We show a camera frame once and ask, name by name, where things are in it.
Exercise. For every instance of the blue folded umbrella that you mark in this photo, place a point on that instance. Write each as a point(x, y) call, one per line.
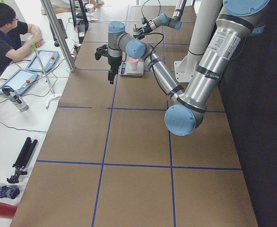
point(9, 192)

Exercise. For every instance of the black keyboard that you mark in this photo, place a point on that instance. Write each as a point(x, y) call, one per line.
point(62, 28)

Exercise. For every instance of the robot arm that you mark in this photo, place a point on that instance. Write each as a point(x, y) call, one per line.
point(161, 20)
point(220, 26)

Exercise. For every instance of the seated person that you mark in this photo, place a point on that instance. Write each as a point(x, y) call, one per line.
point(16, 37)

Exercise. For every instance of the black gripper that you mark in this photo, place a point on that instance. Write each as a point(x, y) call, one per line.
point(113, 63)
point(145, 28)

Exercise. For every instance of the brown paper table cover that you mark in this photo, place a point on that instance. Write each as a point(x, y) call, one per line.
point(108, 159)

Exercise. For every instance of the far teach pendant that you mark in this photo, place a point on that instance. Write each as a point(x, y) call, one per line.
point(48, 60)

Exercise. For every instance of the aluminium frame post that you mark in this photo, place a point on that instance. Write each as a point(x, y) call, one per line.
point(58, 32)

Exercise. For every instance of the green tipped metal rod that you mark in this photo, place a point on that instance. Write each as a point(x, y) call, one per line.
point(54, 95)

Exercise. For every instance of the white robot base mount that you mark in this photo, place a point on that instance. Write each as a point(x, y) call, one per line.
point(204, 25)

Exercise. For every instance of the pink cup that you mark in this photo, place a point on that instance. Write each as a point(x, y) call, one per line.
point(133, 63)

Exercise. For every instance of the red cylinder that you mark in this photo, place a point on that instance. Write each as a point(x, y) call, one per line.
point(7, 211)

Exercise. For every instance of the teach pendant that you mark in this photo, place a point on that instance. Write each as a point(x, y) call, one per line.
point(20, 81)
point(48, 60)

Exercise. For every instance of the clear water bottle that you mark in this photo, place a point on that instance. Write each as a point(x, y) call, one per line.
point(15, 98)

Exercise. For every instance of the near teach pendant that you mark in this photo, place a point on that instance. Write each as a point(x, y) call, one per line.
point(20, 81)

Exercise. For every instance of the black tripod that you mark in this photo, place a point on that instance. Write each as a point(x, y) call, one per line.
point(22, 160)

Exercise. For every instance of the black box with label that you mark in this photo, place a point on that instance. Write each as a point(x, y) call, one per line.
point(82, 29)

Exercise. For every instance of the white kitchen scale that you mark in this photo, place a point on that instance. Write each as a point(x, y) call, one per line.
point(125, 69)

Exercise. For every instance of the clear glass sauce bottle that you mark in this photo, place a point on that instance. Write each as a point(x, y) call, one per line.
point(135, 30)

